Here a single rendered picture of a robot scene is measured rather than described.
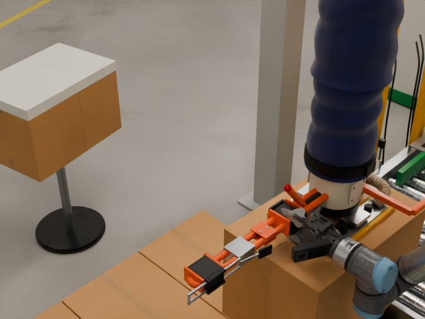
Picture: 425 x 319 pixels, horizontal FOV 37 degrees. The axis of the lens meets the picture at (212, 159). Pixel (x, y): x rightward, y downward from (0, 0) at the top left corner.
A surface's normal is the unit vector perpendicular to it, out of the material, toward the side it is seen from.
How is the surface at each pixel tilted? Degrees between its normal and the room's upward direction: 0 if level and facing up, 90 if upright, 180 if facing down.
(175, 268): 0
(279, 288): 89
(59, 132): 90
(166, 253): 0
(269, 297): 89
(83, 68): 0
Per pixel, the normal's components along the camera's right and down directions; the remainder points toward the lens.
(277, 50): -0.70, 0.41
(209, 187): 0.00, -0.82
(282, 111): 0.71, 0.40
